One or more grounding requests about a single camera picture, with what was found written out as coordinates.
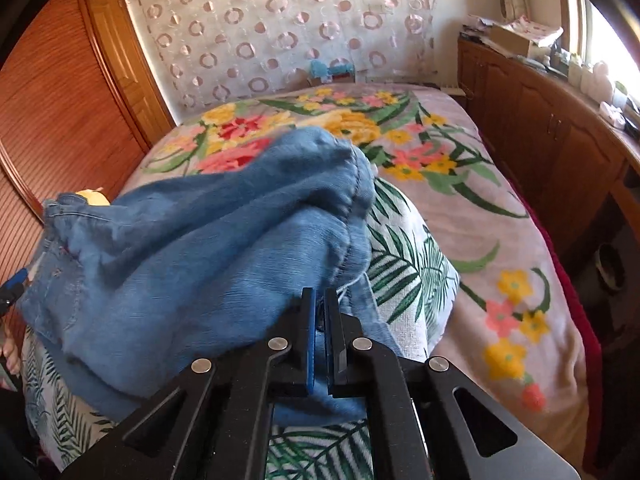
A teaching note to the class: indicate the yellow object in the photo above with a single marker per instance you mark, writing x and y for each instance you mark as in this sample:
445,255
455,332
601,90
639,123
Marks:
92,197

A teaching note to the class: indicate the floral blanket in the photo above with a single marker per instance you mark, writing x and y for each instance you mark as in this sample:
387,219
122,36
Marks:
500,240

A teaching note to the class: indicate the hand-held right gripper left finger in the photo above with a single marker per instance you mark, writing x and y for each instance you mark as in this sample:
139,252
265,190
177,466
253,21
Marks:
310,350

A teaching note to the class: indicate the white plastic containers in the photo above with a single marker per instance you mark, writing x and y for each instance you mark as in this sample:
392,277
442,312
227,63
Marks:
592,77

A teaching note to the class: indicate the window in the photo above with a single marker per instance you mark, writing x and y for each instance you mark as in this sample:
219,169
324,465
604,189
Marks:
600,25

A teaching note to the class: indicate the leaf print cloth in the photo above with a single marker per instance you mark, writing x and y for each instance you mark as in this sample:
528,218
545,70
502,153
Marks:
410,270

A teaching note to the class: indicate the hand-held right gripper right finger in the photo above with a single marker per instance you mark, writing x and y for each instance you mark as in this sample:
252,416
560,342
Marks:
331,350

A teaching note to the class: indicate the cardboard box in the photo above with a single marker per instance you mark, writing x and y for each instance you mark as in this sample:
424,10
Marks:
507,40

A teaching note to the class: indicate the dark round bowl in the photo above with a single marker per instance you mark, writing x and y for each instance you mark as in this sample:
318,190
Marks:
607,267

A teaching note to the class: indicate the dark red bed skirt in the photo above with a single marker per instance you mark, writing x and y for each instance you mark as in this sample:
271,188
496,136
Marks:
575,300

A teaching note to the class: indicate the circle pattern curtain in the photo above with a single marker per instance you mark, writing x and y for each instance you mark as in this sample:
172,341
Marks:
280,25

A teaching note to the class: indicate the wooden cabinet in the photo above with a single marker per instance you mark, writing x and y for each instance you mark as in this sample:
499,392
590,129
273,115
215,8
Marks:
540,110

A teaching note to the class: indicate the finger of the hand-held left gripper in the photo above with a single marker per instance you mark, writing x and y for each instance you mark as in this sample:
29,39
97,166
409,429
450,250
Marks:
16,277

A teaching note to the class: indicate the wooden louvred wardrobe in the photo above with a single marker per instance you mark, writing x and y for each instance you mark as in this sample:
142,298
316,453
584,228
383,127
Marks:
60,110

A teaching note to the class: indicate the blue plush toy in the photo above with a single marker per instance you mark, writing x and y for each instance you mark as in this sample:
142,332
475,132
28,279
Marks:
325,70

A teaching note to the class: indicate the blue denim pants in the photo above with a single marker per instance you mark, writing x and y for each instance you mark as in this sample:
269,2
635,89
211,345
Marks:
200,260

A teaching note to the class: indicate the person's left hand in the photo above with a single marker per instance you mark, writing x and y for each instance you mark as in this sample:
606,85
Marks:
9,355

